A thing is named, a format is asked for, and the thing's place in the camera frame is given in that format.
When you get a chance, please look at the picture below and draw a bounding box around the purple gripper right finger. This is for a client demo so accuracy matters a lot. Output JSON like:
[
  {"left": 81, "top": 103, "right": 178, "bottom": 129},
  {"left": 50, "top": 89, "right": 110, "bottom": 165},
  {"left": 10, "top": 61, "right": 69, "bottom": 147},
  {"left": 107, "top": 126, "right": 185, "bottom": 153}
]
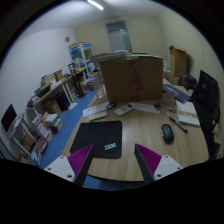
[{"left": 134, "top": 144, "right": 182, "bottom": 184}]

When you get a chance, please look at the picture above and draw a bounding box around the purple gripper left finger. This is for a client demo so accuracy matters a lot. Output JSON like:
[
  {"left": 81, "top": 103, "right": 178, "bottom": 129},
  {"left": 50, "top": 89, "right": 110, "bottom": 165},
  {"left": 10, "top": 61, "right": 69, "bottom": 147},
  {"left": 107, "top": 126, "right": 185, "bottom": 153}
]
[{"left": 45, "top": 145, "right": 93, "bottom": 186}]

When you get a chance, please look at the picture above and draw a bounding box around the black computer mouse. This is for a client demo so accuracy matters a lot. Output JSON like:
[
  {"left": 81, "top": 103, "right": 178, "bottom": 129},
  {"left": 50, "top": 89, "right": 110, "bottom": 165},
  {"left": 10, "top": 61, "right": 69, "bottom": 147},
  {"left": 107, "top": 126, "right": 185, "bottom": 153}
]
[{"left": 161, "top": 124, "right": 174, "bottom": 144}]

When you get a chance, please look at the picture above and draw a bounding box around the black IBM mouse pad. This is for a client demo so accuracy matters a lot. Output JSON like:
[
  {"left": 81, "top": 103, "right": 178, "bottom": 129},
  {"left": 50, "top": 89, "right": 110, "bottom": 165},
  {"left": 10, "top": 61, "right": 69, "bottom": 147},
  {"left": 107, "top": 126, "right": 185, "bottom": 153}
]
[{"left": 70, "top": 120, "right": 122, "bottom": 158}]

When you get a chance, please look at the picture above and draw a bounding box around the black computer monitor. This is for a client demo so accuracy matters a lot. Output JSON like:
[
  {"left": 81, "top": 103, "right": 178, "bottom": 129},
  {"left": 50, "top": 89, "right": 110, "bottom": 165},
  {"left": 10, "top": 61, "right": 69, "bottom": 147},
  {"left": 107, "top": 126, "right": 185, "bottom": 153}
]
[{"left": 1, "top": 105, "right": 17, "bottom": 132}]

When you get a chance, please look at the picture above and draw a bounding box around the black marker pen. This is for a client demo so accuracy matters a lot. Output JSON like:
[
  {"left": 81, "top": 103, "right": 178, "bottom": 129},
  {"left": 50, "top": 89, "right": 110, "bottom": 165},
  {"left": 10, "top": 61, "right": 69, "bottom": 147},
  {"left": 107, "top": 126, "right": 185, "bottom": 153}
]
[{"left": 169, "top": 117, "right": 188, "bottom": 133}]

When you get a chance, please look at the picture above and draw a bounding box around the wooden shelf unit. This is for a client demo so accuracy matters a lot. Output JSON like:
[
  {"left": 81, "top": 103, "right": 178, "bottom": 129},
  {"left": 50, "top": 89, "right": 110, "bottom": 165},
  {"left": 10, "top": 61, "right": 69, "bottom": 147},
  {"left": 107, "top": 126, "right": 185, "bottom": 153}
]
[{"left": 6, "top": 68, "right": 88, "bottom": 164}]

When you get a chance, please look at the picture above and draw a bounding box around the white slim remote control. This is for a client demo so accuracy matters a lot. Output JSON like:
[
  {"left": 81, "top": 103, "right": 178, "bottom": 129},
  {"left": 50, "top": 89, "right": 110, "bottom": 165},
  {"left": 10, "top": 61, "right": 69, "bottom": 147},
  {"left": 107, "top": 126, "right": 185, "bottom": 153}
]
[{"left": 89, "top": 111, "right": 108, "bottom": 121}]

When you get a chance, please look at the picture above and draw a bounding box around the white book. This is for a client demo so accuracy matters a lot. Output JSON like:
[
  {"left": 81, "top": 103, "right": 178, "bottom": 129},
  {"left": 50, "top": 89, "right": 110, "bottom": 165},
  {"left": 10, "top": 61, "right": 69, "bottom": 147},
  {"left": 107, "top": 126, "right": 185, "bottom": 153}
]
[{"left": 176, "top": 101, "right": 200, "bottom": 126}]

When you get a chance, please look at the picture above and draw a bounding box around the small black round object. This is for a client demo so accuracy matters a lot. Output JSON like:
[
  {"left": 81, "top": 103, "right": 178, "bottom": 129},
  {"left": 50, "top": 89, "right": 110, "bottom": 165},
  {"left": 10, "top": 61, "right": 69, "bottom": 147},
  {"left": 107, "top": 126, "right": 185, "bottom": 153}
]
[{"left": 106, "top": 103, "right": 116, "bottom": 110}]

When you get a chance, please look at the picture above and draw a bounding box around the blue book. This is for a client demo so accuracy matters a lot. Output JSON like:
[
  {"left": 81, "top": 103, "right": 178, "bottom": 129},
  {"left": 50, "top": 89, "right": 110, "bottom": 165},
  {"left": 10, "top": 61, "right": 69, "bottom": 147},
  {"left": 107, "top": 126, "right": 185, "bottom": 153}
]
[{"left": 163, "top": 84, "right": 190, "bottom": 103}]

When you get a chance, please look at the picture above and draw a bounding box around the large brown cardboard box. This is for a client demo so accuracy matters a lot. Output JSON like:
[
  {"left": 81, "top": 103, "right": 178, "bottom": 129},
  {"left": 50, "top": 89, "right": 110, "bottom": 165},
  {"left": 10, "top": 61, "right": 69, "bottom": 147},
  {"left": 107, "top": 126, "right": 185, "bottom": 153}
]
[{"left": 100, "top": 56, "right": 163, "bottom": 103}]

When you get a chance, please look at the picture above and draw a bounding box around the black office chair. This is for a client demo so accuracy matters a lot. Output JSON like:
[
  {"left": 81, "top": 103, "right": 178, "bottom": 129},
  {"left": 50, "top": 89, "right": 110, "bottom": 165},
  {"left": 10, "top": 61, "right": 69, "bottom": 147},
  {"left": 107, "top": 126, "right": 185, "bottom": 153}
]
[{"left": 192, "top": 71, "right": 221, "bottom": 160}]

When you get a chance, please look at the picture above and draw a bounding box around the clear plastic jar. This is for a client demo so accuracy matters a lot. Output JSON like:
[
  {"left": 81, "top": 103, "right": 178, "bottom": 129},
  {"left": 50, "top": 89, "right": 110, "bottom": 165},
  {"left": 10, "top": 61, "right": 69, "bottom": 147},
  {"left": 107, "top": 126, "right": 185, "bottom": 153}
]
[{"left": 90, "top": 74, "right": 104, "bottom": 99}]

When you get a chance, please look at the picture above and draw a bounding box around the blue white display cabinet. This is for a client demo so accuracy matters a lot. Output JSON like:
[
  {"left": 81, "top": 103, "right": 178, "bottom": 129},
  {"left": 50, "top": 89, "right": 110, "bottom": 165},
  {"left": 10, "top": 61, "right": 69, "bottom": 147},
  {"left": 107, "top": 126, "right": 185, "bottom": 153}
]
[{"left": 69, "top": 42, "right": 93, "bottom": 71}]

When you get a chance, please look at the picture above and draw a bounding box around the grey door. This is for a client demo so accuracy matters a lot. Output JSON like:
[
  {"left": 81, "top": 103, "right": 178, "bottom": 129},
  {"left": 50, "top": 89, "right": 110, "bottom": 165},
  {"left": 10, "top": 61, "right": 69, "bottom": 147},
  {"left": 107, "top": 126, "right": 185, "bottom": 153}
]
[{"left": 106, "top": 21, "right": 132, "bottom": 52}]

